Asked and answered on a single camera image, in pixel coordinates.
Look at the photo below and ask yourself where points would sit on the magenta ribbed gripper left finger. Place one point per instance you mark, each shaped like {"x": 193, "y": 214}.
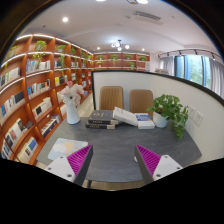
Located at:
{"x": 73, "y": 167}

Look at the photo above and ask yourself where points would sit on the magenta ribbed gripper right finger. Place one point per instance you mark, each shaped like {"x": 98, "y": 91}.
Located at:
{"x": 153, "y": 166}

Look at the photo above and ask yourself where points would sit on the light blue mouse pad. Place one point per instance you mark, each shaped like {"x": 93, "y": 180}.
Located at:
{"x": 65, "y": 147}

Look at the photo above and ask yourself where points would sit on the black book bottom of stack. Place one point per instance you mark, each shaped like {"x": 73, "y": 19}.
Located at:
{"x": 100, "y": 126}

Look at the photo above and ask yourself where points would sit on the black book of stack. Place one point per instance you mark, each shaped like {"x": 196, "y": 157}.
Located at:
{"x": 102, "y": 117}
{"x": 100, "y": 126}

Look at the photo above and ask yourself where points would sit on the white and blue book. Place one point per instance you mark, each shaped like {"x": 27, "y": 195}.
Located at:
{"x": 144, "y": 121}

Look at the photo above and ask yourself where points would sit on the white leaning book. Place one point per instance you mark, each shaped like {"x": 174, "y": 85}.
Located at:
{"x": 124, "y": 116}

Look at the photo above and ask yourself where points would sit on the black book top of stack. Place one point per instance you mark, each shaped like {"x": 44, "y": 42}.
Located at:
{"x": 102, "y": 117}

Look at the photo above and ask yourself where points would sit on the green plant in white pot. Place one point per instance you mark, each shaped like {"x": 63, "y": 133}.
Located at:
{"x": 168, "y": 111}

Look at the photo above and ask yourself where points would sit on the white partition panel black-edged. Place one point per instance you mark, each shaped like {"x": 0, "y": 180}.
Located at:
{"x": 202, "y": 109}

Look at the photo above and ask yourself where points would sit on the right tan chair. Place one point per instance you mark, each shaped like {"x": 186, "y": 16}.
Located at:
{"x": 140, "y": 100}

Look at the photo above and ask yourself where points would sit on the tan chair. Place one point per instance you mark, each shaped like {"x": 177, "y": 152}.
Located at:
{"x": 140, "y": 100}
{"x": 111, "y": 97}

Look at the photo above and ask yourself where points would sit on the white vase with flowers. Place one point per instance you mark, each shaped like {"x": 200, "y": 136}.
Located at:
{"x": 71, "y": 96}

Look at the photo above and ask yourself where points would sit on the left tan chair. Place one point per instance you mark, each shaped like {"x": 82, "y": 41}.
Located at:
{"x": 111, "y": 97}

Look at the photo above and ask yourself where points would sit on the grey window curtain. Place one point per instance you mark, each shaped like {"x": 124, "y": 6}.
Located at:
{"x": 217, "y": 78}

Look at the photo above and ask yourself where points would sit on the ceiling chandelier lamp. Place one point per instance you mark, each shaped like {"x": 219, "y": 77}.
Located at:
{"x": 118, "y": 45}

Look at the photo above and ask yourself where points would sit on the white wall socket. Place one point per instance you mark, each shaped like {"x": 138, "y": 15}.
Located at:
{"x": 198, "y": 117}

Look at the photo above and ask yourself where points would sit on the orange wooden bookshelf wall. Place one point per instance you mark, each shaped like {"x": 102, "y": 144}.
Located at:
{"x": 35, "y": 70}

